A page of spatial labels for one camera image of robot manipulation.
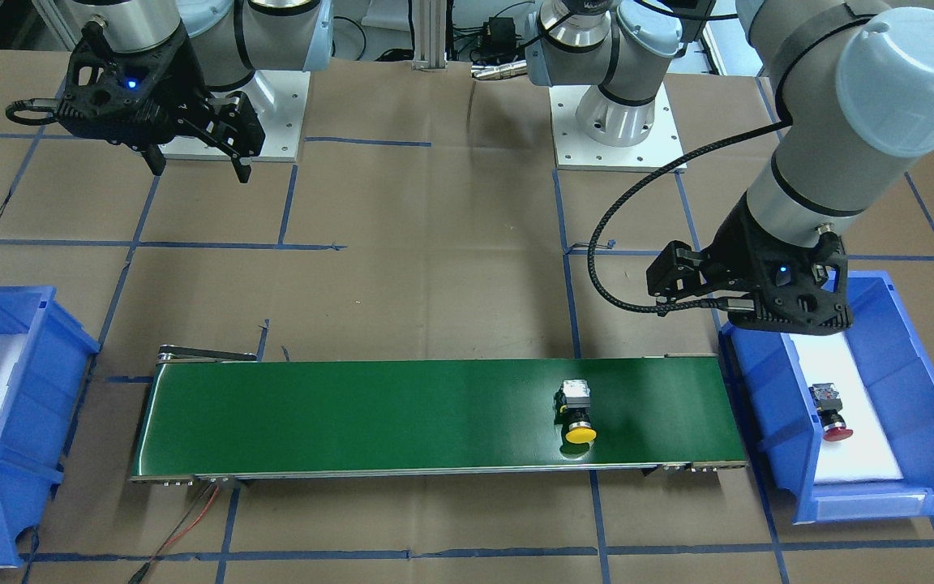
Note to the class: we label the aluminium frame post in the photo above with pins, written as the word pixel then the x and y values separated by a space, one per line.
pixel 430 25

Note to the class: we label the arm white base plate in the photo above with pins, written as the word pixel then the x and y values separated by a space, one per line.
pixel 279 98
pixel 592 133

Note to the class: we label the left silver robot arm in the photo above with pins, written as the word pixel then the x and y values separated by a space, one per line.
pixel 854 94

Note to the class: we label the black power adapter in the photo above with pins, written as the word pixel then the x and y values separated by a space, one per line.
pixel 498 36

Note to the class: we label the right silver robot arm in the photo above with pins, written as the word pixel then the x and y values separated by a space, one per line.
pixel 232 40

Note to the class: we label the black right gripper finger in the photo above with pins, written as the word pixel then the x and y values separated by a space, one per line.
pixel 154 158
pixel 243 167

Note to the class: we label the green conveyor belt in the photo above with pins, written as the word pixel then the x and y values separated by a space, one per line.
pixel 306 420

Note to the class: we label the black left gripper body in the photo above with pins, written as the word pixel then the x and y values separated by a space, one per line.
pixel 733 246

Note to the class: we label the blue bin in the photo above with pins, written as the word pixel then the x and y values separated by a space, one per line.
pixel 899 378
pixel 38 408

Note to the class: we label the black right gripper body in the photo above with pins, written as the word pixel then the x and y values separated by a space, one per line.
pixel 177 88

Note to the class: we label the yellow push button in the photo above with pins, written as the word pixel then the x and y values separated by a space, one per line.
pixel 573 402

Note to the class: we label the red push button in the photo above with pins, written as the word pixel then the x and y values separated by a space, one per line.
pixel 828 403

